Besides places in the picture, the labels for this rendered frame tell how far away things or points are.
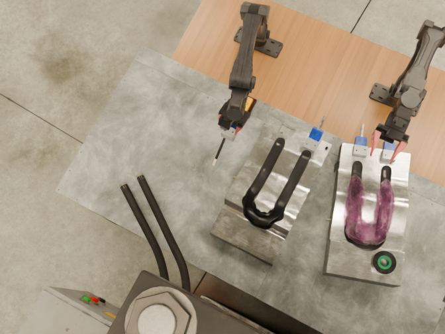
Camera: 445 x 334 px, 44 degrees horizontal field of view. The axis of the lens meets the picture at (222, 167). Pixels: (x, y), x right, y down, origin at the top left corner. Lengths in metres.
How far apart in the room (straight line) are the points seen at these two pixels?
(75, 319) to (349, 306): 1.05
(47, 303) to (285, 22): 1.50
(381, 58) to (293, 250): 0.87
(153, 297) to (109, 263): 2.14
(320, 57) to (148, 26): 1.32
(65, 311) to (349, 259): 1.01
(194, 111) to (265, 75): 0.33
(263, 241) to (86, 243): 1.26
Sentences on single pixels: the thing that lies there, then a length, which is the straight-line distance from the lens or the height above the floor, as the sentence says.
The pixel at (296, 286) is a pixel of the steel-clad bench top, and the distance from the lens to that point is 2.12.
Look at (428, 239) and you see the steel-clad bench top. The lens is 2.23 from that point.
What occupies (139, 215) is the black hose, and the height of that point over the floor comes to 0.85.
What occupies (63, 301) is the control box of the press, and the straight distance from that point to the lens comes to 1.51.
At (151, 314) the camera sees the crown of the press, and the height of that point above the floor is 2.06.
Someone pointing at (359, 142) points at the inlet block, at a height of 0.87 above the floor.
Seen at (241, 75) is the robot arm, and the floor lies 1.20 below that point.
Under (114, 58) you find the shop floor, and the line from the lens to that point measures 3.32.
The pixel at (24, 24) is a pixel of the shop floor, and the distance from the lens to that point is 3.58.
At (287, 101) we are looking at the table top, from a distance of 2.27.
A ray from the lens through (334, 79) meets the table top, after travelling 2.33.
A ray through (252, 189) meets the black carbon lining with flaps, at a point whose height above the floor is 0.92.
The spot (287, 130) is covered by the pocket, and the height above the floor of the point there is 0.86.
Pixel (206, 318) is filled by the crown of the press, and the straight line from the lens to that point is 0.90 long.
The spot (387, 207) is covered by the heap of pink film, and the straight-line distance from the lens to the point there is 2.09.
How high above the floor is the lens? 2.91
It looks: 75 degrees down
